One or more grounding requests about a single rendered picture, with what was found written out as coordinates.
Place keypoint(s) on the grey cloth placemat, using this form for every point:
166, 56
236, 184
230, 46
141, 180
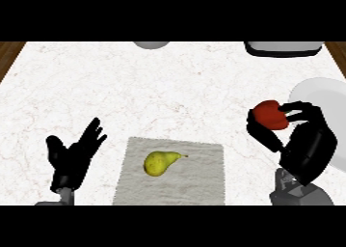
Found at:
171, 175

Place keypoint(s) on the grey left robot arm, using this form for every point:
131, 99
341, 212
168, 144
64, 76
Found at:
61, 197

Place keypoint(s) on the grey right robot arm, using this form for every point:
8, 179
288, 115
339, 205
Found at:
296, 191

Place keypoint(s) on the white plate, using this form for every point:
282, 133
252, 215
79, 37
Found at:
330, 122

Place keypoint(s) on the red bell pepper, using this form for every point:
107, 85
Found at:
271, 115

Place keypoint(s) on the yellow pear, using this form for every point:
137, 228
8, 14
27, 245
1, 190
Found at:
160, 162

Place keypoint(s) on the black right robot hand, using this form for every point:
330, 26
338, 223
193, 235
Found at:
307, 151

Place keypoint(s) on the grey round object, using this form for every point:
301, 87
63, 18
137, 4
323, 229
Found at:
152, 44

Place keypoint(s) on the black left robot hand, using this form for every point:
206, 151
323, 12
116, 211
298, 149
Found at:
72, 157

